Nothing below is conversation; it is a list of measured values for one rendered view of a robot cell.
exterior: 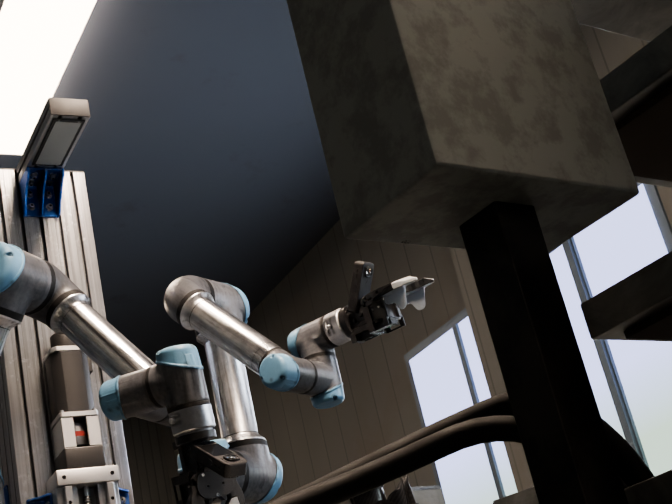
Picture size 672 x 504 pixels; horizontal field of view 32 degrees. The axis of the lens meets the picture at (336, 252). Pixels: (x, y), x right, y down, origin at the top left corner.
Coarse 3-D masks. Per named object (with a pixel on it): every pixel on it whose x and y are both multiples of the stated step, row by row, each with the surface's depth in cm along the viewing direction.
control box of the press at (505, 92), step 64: (320, 0) 129; (384, 0) 120; (448, 0) 125; (512, 0) 132; (320, 64) 128; (384, 64) 119; (448, 64) 120; (512, 64) 127; (576, 64) 134; (320, 128) 128; (384, 128) 119; (448, 128) 115; (512, 128) 121; (576, 128) 128; (384, 192) 118; (448, 192) 118; (512, 192) 121; (576, 192) 125; (512, 256) 120; (512, 320) 119; (512, 384) 119; (576, 384) 117; (576, 448) 113
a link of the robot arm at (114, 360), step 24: (72, 288) 233; (48, 312) 230; (72, 312) 229; (96, 312) 230; (72, 336) 228; (96, 336) 225; (120, 336) 226; (96, 360) 225; (120, 360) 221; (144, 360) 221
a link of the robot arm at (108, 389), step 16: (112, 384) 206; (128, 384) 204; (144, 384) 202; (112, 400) 204; (128, 400) 203; (144, 400) 203; (112, 416) 206; (128, 416) 206; (144, 416) 208; (160, 416) 210
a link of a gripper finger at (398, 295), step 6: (408, 276) 245; (396, 282) 245; (402, 282) 245; (408, 282) 244; (396, 288) 246; (402, 288) 245; (390, 294) 247; (396, 294) 246; (402, 294) 245; (384, 300) 249; (390, 300) 248; (396, 300) 246; (402, 300) 245; (402, 306) 245
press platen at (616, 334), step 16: (640, 272) 143; (656, 272) 141; (608, 288) 147; (624, 288) 145; (640, 288) 143; (656, 288) 141; (592, 304) 149; (608, 304) 146; (624, 304) 144; (640, 304) 142; (656, 304) 141; (592, 320) 148; (608, 320) 146; (624, 320) 144; (640, 320) 145; (592, 336) 148; (608, 336) 149; (624, 336) 150
